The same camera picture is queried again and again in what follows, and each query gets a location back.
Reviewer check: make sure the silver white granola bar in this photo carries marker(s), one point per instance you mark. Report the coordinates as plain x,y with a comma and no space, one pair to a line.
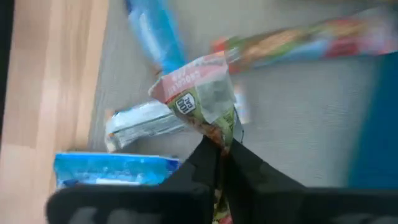
140,124

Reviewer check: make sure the blue plastic tray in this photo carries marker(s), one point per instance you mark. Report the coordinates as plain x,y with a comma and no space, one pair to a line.
379,130

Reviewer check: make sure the green red granola bar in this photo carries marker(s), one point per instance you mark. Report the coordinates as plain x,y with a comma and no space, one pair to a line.
280,43
199,90

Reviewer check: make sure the blue granola bar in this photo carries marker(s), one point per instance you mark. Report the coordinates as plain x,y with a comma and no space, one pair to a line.
109,169
158,34

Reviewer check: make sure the grey table mat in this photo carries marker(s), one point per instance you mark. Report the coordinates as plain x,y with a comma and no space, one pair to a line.
311,124

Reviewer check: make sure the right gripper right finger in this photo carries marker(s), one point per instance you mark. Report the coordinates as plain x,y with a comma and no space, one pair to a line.
248,177

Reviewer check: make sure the black aluminium table frame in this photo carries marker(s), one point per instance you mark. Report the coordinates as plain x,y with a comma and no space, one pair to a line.
4,62

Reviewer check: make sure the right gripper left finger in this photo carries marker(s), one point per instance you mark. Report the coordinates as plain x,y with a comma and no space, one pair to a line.
199,168

